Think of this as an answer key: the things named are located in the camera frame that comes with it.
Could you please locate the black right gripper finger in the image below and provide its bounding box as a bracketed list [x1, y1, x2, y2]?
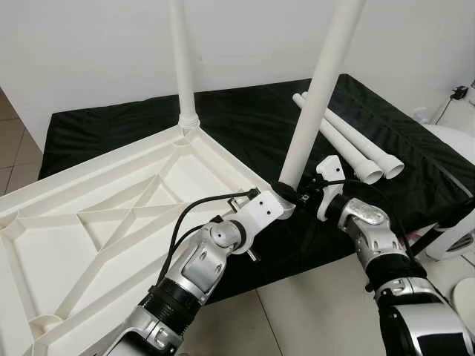
[274, 180, 306, 203]

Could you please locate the white plastic table leg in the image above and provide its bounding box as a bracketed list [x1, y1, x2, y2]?
[292, 93, 384, 185]
[276, 0, 367, 190]
[301, 92, 406, 179]
[169, 0, 201, 128]

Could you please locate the white dome appliance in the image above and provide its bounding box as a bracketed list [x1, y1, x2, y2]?
[423, 125, 475, 260]

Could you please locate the white square cabinet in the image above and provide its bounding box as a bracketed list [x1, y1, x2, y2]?
[445, 100, 475, 136]

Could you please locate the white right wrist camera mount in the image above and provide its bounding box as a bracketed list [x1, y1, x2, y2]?
[315, 156, 346, 222]

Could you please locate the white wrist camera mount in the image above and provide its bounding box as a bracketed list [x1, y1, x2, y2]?
[315, 156, 346, 222]
[236, 189, 285, 253]

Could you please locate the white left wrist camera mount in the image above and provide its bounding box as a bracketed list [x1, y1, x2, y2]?
[236, 189, 285, 253]

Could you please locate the white pedestal fan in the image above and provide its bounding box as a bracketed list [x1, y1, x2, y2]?
[453, 278, 475, 327]

